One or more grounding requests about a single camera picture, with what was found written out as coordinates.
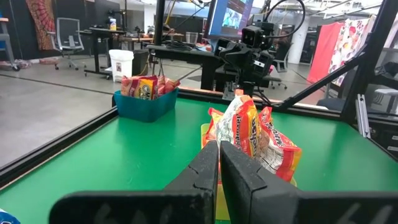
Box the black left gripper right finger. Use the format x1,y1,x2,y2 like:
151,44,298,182
220,139,398,224

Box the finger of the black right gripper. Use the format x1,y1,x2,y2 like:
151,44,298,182
229,46,244,72
244,49,256,75

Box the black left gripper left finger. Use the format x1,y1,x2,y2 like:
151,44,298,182
49,141,220,224

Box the red Maruchan noodle pack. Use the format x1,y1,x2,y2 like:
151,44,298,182
157,76,181,96
120,75,159,100

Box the blue Maruchan noodle pack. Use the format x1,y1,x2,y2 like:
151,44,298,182
0,207,22,224

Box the person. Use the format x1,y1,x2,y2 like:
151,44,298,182
275,29,292,57

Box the white pillar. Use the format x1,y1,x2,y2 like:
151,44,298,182
292,17,308,65

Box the grey cup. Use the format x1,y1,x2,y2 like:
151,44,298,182
185,31,199,44

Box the workstation desk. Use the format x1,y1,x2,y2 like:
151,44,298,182
146,43,224,91

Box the red hanging cloth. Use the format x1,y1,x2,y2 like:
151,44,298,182
307,21,345,84

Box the green table mat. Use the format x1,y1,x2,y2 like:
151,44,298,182
0,98,398,224

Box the floral hanging cloth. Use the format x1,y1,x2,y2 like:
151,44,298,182
329,17,371,86

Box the black monitor pole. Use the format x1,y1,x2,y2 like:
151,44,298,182
154,0,167,47

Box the black trash bin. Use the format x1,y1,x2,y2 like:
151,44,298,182
132,49,150,77

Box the blue plastic bin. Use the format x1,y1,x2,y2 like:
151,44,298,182
113,88,180,123

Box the white trash bin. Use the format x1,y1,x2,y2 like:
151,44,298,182
108,49,135,83

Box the black standing desk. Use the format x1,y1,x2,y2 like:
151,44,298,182
76,27,127,77

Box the grey office chair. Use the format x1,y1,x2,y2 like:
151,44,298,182
55,17,85,71

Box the orange mandala tapestry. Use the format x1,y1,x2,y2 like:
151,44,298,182
25,0,57,51

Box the grey shelf cart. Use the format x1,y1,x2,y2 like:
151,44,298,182
0,17,21,72

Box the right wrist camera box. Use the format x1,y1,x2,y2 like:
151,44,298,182
241,25,265,49

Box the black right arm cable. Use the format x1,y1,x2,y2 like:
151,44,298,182
262,0,307,40

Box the black cable coil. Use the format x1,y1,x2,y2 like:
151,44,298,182
166,40,193,51

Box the black aluminium table frame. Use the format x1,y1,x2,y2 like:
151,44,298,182
0,0,398,189

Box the silver metal bracket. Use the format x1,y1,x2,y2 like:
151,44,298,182
355,93,373,139

